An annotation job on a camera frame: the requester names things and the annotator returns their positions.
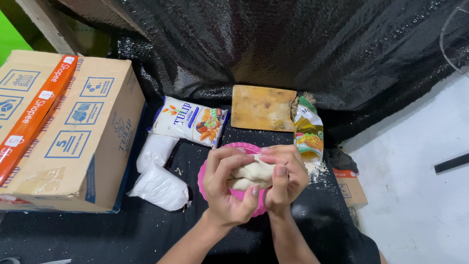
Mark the person's left hand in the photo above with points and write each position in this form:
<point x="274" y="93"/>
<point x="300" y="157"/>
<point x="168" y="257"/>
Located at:
<point x="223" y="198"/>

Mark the printed white flour packet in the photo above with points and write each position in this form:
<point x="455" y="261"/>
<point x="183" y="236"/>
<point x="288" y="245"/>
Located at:
<point x="190" y="123"/>

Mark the black plastic sheet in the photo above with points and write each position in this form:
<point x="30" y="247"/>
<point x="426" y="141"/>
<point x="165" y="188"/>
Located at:
<point x="256" y="47"/>

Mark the large cardboard box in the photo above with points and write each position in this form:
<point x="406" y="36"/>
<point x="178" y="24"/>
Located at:
<point x="64" y="128"/>

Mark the pale dough lump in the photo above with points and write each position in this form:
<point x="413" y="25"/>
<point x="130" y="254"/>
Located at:
<point x="251" y="175"/>

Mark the person's leg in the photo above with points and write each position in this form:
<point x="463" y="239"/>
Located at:
<point x="370" y="249"/>

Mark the clear round plastic object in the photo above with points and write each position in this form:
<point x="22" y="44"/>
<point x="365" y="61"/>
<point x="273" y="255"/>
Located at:
<point x="456" y="40"/>

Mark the small cardboard piece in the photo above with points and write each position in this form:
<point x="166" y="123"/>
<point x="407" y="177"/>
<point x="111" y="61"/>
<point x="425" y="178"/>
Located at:
<point x="350" y="187"/>

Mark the wooden cutting board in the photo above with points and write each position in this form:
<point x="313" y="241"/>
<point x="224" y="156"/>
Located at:
<point x="262" y="108"/>

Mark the green yellow oil pouch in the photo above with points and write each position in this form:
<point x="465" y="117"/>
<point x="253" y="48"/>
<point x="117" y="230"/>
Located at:
<point x="308" y="132"/>

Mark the person's right hand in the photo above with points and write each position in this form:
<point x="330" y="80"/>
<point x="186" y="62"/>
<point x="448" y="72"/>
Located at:
<point x="287" y="183"/>

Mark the black bar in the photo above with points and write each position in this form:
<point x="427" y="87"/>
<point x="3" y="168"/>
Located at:
<point x="451" y="163"/>

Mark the clear bag of white powder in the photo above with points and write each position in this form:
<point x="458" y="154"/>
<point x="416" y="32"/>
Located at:
<point x="155" y="150"/>
<point x="161" y="187"/>

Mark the wooden beam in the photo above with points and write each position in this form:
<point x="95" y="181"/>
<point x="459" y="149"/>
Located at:
<point x="47" y="25"/>

